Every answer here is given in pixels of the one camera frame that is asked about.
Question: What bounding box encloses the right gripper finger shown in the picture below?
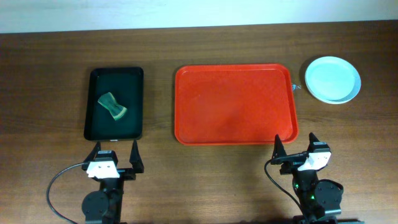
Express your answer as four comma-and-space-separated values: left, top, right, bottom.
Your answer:
272, 134, 287, 159
307, 133, 319, 152

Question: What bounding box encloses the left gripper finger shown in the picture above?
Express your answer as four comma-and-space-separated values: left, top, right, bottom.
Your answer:
83, 142, 101, 164
129, 140, 144, 173

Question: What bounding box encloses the green yellow sponge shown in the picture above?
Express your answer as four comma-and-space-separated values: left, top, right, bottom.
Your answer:
98, 92, 127, 121

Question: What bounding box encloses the pale blue plate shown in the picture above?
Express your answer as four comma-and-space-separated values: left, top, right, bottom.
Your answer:
304, 56, 361, 87

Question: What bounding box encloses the white plate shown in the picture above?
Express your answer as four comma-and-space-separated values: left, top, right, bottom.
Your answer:
307, 85, 361, 105

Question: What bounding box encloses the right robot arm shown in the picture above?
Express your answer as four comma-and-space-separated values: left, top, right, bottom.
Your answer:
265, 133, 344, 223

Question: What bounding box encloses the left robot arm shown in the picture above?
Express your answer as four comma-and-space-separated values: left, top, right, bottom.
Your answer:
81, 141, 144, 224

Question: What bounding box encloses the black rectangular tray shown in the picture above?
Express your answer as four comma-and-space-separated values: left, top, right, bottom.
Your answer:
83, 67, 144, 141

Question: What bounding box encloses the red plastic tray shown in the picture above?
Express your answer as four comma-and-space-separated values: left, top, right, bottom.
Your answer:
174, 63, 299, 146

